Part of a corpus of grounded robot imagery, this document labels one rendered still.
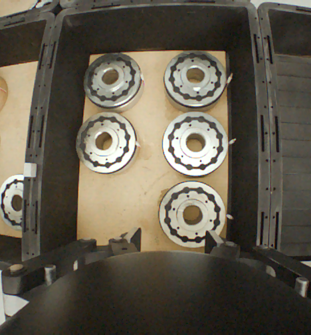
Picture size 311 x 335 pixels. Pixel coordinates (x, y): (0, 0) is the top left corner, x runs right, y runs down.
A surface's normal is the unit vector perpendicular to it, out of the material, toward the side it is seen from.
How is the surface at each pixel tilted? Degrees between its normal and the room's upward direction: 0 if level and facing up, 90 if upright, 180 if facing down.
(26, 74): 0
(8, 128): 0
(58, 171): 90
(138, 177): 0
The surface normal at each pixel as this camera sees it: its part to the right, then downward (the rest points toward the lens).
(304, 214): -0.09, -0.07
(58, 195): 1.00, 0.03
